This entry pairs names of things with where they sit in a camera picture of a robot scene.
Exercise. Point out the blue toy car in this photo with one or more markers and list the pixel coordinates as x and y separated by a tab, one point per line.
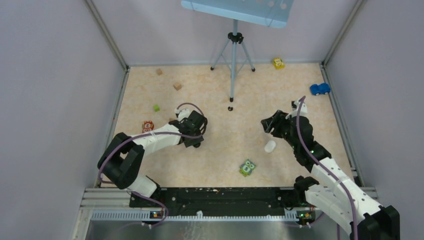
320	89

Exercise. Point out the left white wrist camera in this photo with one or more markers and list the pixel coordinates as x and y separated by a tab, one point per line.
182	113

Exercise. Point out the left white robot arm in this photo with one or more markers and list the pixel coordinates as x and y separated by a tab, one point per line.
122	159

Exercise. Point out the wooden cube block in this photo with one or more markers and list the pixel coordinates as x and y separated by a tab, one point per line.
177	86

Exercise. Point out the small wooden cube far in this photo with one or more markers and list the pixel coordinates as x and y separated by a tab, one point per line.
159	71

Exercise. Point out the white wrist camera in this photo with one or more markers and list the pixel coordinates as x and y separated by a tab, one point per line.
182	113
298	109

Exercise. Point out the white earbud charging case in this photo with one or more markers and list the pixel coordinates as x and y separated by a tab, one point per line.
270	146

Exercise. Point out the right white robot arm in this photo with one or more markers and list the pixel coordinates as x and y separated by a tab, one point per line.
329	188

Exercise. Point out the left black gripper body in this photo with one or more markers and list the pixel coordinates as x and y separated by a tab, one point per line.
194	141

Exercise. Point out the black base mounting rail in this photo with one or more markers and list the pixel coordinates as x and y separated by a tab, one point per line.
229	202

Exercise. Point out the orange red animal block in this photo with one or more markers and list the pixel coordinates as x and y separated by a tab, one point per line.
147	126

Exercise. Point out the light blue perforated board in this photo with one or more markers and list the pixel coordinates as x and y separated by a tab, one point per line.
269	13

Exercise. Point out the green owl number block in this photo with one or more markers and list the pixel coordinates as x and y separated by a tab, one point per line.
247	168

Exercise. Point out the light blue tripod stand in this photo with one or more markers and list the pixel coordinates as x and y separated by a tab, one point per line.
235	38

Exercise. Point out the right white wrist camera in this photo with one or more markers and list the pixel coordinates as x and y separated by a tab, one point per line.
298	109

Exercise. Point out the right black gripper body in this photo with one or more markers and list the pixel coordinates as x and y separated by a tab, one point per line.
286	134

